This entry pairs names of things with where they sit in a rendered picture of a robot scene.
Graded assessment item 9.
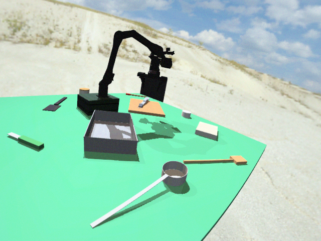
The light brown wooden board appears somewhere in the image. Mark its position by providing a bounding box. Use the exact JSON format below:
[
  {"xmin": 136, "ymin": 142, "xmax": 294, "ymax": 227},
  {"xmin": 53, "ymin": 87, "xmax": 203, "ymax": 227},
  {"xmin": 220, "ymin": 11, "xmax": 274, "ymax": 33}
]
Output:
[{"xmin": 128, "ymin": 98, "xmax": 165, "ymax": 117}]

